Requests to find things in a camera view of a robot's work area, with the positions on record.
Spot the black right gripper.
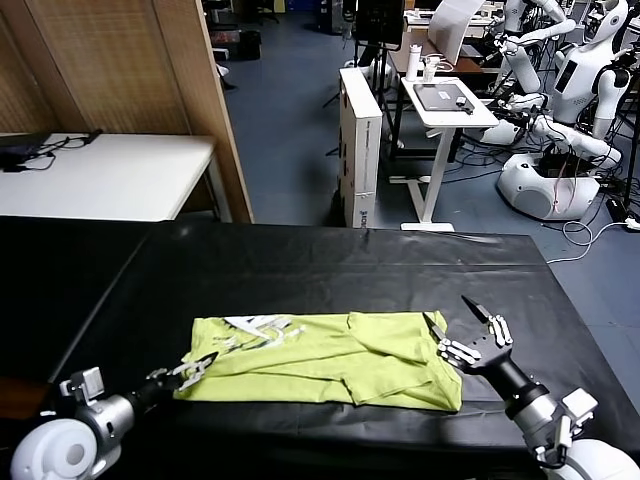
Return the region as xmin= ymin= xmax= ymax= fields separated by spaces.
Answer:
xmin=422 ymin=294 xmax=535 ymax=405

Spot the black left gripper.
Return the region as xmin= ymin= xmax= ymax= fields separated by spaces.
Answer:
xmin=123 ymin=350 xmax=221 ymax=415

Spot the yellow-green T-shirt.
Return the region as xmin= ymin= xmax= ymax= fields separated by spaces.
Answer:
xmin=173 ymin=310 xmax=464 ymax=414

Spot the black bin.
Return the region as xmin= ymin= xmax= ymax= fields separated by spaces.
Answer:
xmin=235 ymin=30 xmax=262 ymax=61

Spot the black monitor on stand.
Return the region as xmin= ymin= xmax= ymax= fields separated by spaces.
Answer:
xmin=353 ymin=0 xmax=405 ymax=162

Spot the white bottle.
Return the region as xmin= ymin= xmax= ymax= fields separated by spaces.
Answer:
xmin=404 ymin=44 xmax=422 ymax=82

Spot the wooden partition screen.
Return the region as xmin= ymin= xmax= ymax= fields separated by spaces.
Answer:
xmin=0 ymin=0 xmax=255 ymax=225

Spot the white floor cable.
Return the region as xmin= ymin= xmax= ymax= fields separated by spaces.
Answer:
xmin=545 ymin=218 xmax=632 ymax=266

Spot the tall white cardboard box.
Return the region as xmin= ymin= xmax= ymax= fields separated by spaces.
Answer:
xmin=338 ymin=67 xmax=384 ymax=230

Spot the black table cover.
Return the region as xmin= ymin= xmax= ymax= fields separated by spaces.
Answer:
xmin=0 ymin=215 xmax=156 ymax=386
xmin=0 ymin=222 xmax=640 ymax=480

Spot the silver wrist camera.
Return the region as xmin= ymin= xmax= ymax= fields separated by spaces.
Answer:
xmin=560 ymin=387 xmax=599 ymax=426
xmin=58 ymin=367 xmax=106 ymax=406

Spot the black adapter with cable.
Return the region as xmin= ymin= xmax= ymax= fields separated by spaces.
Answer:
xmin=19 ymin=129 xmax=104 ymax=173

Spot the white curved panel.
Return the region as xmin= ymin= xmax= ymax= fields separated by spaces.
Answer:
xmin=428 ymin=0 xmax=485 ymax=67

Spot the white table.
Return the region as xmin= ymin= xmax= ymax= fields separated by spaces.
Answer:
xmin=0 ymin=132 xmax=232 ymax=224

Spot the black power strip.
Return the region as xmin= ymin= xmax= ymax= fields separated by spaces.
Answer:
xmin=605 ymin=198 xmax=640 ymax=227

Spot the grey closed laptop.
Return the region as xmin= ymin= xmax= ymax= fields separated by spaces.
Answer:
xmin=412 ymin=83 xmax=475 ymax=113

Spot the white standing desk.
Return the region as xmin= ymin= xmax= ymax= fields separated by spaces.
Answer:
xmin=389 ymin=75 xmax=500 ymax=233

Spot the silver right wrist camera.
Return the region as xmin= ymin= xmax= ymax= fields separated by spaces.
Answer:
xmin=560 ymin=387 xmax=599 ymax=426

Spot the white wheeled humanoid robot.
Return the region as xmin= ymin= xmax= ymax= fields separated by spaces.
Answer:
xmin=478 ymin=0 xmax=633 ymax=223

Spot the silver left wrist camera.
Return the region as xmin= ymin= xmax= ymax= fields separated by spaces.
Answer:
xmin=58 ymin=367 xmax=106 ymax=406

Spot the brown wooden desk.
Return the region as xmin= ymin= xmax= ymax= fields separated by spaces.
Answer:
xmin=388 ymin=30 xmax=502 ymax=77

